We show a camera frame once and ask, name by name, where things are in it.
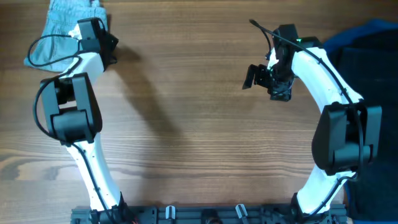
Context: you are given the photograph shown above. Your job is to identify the light blue denim shorts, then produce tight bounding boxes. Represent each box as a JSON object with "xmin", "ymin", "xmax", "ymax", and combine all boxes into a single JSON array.
[{"xmin": 24, "ymin": 0, "xmax": 108, "ymax": 72}]

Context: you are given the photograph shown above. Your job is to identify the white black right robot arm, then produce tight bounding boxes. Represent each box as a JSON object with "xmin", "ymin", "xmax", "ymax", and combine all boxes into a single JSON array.
[{"xmin": 243, "ymin": 20, "xmax": 382, "ymax": 223}]

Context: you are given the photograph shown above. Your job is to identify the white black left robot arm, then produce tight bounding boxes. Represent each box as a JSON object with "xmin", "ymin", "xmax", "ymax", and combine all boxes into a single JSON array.
[{"xmin": 32, "ymin": 17, "xmax": 138, "ymax": 223}]

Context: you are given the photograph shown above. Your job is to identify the dark blue garment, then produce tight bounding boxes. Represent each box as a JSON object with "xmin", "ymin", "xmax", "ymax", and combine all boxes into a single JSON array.
[{"xmin": 323, "ymin": 19, "xmax": 397, "ymax": 53}]

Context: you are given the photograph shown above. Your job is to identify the black garment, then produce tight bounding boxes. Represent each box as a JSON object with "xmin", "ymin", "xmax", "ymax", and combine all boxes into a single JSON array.
[{"xmin": 336, "ymin": 29, "xmax": 397, "ymax": 223}]

